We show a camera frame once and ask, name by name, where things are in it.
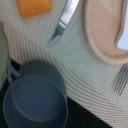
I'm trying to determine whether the knife with orange handle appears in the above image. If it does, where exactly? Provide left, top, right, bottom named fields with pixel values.
left=48, top=0, right=80, bottom=47

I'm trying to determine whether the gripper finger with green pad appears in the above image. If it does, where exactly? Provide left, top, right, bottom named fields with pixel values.
left=0, top=22, right=10, bottom=88

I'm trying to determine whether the round wooden plate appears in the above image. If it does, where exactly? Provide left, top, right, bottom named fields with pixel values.
left=84, top=0, right=128, bottom=65

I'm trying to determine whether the orange toy bread loaf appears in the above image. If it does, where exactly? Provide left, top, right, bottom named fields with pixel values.
left=16, top=0, right=52, bottom=18

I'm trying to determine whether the beige woven placemat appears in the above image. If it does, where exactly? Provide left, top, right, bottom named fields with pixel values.
left=0, top=0, right=128, bottom=128

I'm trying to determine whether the fork with orange handle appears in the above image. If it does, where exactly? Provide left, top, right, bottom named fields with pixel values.
left=114, top=63, right=128, bottom=95

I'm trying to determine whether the white blue toy tube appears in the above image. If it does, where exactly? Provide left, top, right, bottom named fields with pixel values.
left=115, top=19, right=128, bottom=51

